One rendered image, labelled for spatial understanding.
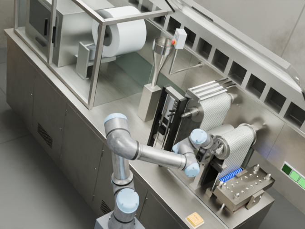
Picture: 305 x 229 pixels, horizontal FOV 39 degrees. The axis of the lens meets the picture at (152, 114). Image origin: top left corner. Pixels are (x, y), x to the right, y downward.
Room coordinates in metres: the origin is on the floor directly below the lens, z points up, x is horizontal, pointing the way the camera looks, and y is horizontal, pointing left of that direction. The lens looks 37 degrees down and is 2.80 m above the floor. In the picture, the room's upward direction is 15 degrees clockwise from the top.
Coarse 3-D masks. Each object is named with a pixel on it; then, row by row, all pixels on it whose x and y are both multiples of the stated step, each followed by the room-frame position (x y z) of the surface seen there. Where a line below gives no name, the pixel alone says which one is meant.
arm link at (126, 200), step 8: (120, 192) 1.51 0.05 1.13; (128, 192) 1.52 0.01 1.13; (136, 192) 1.54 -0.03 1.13; (120, 200) 1.46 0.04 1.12; (128, 200) 1.47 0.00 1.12; (136, 200) 1.49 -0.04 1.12; (120, 208) 1.44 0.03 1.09; (128, 208) 1.44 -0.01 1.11; (136, 208) 1.47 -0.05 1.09; (120, 216) 1.44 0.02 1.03; (128, 216) 1.44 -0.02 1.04
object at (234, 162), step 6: (246, 150) 2.06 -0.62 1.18; (234, 156) 1.97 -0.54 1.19; (240, 156) 2.02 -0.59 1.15; (228, 162) 1.94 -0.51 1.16; (234, 162) 1.99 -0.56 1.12; (240, 162) 2.05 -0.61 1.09; (228, 168) 1.96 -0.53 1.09; (234, 168) 2.02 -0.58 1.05; (222, 174) 1.93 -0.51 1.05; (216, 180) 1.90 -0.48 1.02
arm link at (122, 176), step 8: (104, 120) 1.61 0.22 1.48; (112, 120) 1.57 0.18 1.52; (120, 120) 1.58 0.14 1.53; (112, 128) 1.52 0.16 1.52; (120, 128) 1.52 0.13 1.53; (128, 128) 1.57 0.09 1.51; (112, 152) 1.57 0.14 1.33; (112, 160) 1.58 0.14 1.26; (120, 160) 1.56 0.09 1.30; (128, 160) 1.61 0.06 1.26; (120, 168) 1.56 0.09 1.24; (128, 168) 1.60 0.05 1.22; (112, 176) 1.60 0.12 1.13; (120, 176) 1.57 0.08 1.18; (128, 176) 1.60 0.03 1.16; (120, 184) 1.56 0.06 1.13; (128, 184) 1.58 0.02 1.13
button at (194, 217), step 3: (195, 213) 1.69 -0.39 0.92; (189, 216) 1.65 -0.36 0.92; (192, 216) 1.66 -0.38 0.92; (195, 216) 1.67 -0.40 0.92; (198, 216) 1.67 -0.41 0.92; (189, 219) 1.64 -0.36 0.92; (192, 219) 1.64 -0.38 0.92; (195, 219) 1.64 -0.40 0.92; (198, 219) 1.65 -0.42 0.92; (201, 219) 1.66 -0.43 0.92; (192, 222) 1.62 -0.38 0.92; (195, 222) 1.62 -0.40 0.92; (198, 222) 1.63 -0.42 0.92; (201, 222) 1.64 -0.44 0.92; (192, 225) 1.61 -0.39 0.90; (195, 225) 1.61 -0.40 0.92
